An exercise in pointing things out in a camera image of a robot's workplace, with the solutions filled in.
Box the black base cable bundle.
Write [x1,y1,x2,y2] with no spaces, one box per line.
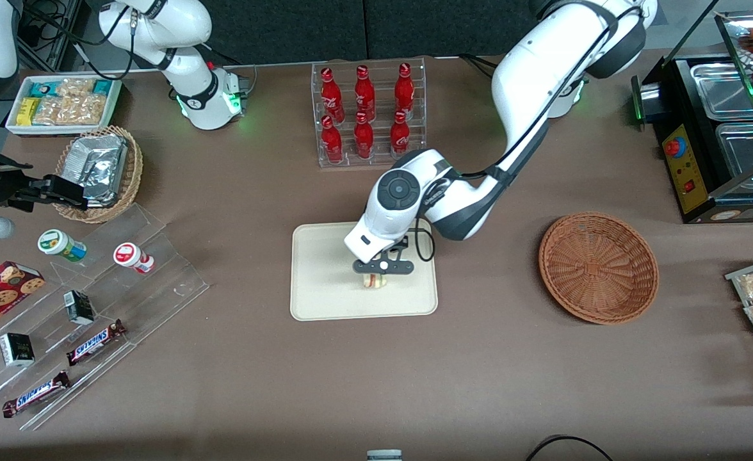
[458,54,499,74]

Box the green lidded snack cup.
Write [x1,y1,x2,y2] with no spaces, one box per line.
[37,229,88,264]

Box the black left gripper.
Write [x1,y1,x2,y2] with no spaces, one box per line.
[352,237,415,277]

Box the clear bag of crackers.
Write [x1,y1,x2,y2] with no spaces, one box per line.
[56,95,108,126]
[56,78,95,99]
[31,96,63,126]

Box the light tan wicker basket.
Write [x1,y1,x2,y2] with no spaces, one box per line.
[52,125,144,224]

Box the brown round wicker basket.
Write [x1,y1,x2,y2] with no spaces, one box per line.
[538,211,660,325]

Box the black floor cable loop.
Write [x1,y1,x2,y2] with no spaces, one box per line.
[525,435,615,461]

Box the small black drink carton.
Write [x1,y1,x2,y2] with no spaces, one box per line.
[63,290,96,326]
[0,332,36,368]

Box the black food warmer cabinet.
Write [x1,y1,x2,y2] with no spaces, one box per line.
[631,0,753,225]

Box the yellow snack packet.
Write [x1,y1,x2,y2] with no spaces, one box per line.
[17,97,42,127]

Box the clear acrylic stepped stand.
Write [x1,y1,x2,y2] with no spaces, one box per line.
[0,204,211,432]

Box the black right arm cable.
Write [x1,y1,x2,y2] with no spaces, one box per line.
[23,0,159,81]

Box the red lidded snack cup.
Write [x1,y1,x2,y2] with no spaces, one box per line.
[113,242,156,275]

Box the silver foil packet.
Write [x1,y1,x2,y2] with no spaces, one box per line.
[61,134,128,207]

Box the steel warmer pan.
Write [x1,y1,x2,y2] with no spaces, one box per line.
[716,122,753,183]
[690,62,753,122]

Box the white rectangular snack bin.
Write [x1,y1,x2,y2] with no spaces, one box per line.
[5,75,123,137]

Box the cream plastic serving tray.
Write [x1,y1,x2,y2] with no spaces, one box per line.
[290,221,439,321]

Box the red cola bottle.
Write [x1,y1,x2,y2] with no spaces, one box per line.
[320,67,345,124]
[394,62,416,121]
[389,110,411,156]
[353,112,375,160]
[353,65,377,122]
[321,115,344,164]

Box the brown Snickers bar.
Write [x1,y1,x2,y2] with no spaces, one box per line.
[2,371,72,419]
[66,319,127,367]

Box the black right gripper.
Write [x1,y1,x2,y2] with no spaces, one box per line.
[0,150,89,213]

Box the clear acrylic bottle rack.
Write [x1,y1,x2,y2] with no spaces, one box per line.
[311,58,428,169]

